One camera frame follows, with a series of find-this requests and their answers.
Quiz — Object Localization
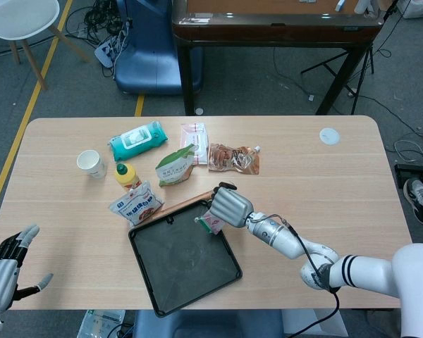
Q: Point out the dark brown mahjong table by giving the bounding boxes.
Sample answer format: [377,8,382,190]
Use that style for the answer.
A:
[171,0,385,116]

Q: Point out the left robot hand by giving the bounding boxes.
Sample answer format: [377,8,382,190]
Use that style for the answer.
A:
[0,224,54,316]

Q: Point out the clear plastic bag green print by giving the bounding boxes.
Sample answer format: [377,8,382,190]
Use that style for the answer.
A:
[78,309,126,338]

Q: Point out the black floor cable tangle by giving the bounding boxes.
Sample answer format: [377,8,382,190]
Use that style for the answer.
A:
[65,0,128,46]

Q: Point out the grey black sneaker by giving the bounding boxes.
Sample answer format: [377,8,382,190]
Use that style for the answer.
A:
[403,177,423,226]

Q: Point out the blue seat under table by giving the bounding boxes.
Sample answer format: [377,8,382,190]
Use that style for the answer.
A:
[132,309,285,338]

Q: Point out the pink white snack packet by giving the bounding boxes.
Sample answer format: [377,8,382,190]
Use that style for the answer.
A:
[194,209,223,236]

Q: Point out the pink white sachet pack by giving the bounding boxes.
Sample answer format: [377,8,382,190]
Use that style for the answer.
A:
[180,123,210,166]

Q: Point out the blue chair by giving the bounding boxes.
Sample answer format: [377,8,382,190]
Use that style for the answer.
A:
[113,0,204,96]

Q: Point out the white castor sugar bag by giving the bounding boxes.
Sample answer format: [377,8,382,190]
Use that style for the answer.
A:
[108,180,165,227]

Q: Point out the green snack pouch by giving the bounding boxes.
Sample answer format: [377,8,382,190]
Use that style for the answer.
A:
[155,143,200,187]

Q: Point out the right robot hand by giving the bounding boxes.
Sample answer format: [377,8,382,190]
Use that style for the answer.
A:
[208,181,254,229]

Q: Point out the black tripod stand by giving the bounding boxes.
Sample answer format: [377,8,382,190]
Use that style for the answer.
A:
[300,0,399,96]

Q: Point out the yellow bottle green cap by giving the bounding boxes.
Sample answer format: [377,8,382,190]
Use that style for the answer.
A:
[113,163,143,193]

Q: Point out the wooden rolling pin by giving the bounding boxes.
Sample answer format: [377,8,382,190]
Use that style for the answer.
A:
[148,189,216,223]

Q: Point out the white paper cup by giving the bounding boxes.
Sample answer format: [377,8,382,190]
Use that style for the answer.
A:
[76,149,106,179]

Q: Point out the teal wet wipes pack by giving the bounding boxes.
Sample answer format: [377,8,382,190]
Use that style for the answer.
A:
[108,120,169,163]

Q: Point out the black square tray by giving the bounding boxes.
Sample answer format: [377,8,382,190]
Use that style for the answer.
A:
[128,199,243,318]

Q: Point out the white chair wooden legs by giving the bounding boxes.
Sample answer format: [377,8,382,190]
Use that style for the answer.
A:
[0,0,92,91]

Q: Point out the white power strip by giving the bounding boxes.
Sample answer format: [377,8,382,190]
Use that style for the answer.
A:
[94,35,128,70]

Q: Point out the white round desk grommet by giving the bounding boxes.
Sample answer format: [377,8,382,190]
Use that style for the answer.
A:
[319,127,341,145]

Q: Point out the brown sauce pouch with spout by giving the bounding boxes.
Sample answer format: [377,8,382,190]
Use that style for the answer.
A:
[207,142,263,175]

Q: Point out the black floor box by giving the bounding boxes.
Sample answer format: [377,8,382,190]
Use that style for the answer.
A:
[394,163,423,189]

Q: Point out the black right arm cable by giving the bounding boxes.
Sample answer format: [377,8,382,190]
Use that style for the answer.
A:
[267,213,341,338]

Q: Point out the white box under table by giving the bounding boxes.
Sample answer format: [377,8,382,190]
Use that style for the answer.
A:
[281,309,348,338]

